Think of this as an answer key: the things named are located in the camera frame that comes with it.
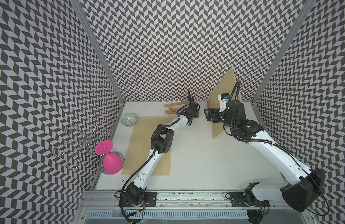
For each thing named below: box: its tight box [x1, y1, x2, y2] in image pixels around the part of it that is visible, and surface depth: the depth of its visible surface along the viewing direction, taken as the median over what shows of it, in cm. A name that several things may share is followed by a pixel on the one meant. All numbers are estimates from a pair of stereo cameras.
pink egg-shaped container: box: [94, 140, 124, 175], surface depth 64 cm
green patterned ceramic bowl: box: [121, 112, 138, 127], surface depth 107 cm
